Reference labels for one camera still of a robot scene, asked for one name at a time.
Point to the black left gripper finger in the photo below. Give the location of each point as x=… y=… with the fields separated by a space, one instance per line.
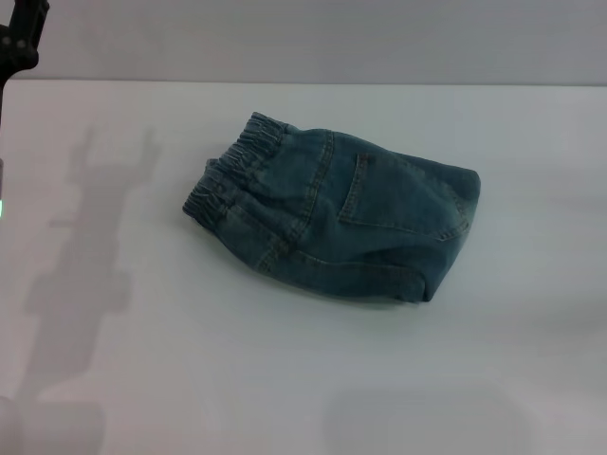
x=31 y=19

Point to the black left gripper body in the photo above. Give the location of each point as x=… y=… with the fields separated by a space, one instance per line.
x=16 y=57

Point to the blue denim shorts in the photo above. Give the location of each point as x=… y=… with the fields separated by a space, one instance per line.
x=341 y=218

